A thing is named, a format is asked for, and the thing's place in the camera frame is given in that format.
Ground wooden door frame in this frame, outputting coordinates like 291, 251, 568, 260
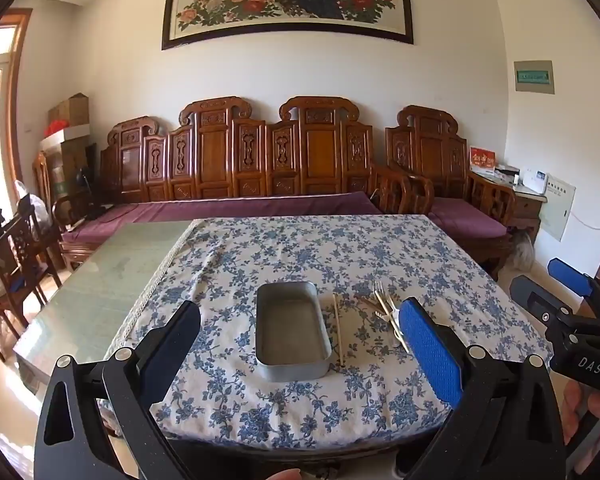
0, 7, 33, 201

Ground person's right hand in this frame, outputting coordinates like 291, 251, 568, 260
561, 379, 600, 446

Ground black desk lamp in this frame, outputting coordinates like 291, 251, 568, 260
77, 167, 98, 211

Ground red desk calendar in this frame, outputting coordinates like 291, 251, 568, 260
469, 146, 497, 176

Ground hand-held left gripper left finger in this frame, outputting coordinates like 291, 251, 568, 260
34, 300, 202, 480

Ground carved wooden sofa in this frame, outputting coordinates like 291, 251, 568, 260
52, 96, 413, 271

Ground framed peacock flower painting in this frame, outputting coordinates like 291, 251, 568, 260
161, 0, 415, 52

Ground clear plastic bag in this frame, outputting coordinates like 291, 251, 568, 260
12, 180, 48, 226

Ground blue floral tablecloth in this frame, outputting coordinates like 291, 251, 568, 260
105, 215, 553, 451

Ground wooden side table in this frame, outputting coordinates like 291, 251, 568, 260
467, 170, 548, 241

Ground carved wooden armchair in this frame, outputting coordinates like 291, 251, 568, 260
385, 105, 516, 281

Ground white metal panel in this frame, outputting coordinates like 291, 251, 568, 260
539, 175, 577, 242

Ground white device box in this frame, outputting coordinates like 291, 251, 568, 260
522, 169, 548, 193

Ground purple armchair cushion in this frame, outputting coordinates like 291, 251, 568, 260
430, 197, 508, 238

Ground light wooden chopstick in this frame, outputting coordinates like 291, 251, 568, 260
332, 293, 344, 367

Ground crumpled translucent plastic bag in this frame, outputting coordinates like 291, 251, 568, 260
510, 232, 536, 271

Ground white flat box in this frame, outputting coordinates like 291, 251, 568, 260
40, 124, 88, 153

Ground dark wooden chair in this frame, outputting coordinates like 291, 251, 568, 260
0, 205, 63, 361

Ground purple sofa cushion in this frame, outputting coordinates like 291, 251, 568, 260
62, 191, 381, 241

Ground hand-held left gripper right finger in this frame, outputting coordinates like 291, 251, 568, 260
395, 297, 570, 480

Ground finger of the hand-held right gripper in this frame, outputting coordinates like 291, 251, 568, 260
509, 275, 588, 333
549, 258, 600, 313

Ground metal fork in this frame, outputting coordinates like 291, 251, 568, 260
372, 280, 410, 353

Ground white plastic fork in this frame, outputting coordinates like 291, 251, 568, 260
375, 290, 402, 333

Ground grey wall electrical box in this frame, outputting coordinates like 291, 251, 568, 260
513, 60, 556, 95

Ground brown cardboard box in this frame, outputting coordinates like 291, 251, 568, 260
47, 92, 90, 133

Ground rectangular metal tin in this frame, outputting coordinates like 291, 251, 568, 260
256, 281, 331, 380

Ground large cardboard box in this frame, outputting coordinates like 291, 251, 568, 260
42, 137, 98, 201

